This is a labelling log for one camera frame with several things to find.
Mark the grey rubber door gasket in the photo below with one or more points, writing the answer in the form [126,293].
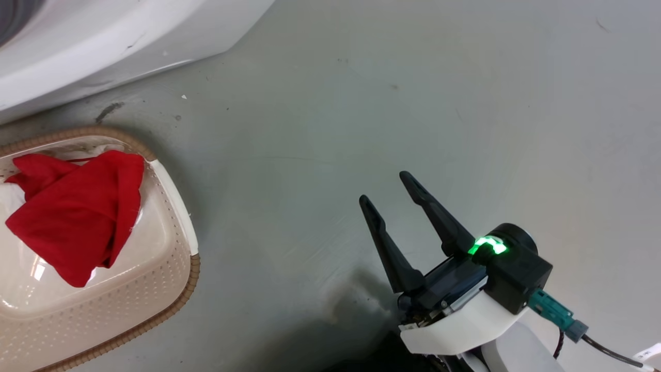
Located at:
[13,18]

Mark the cream perforated laundry basket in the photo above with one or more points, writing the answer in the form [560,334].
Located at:
[129,289]

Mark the white front-load washing machine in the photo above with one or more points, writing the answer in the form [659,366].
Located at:
[103,41]

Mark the red and white jersey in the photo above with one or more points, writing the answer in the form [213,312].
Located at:
[72,217]

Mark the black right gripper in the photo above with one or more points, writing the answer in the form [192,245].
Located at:
[449,284]

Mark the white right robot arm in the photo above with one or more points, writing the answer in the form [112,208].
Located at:
[521,351]

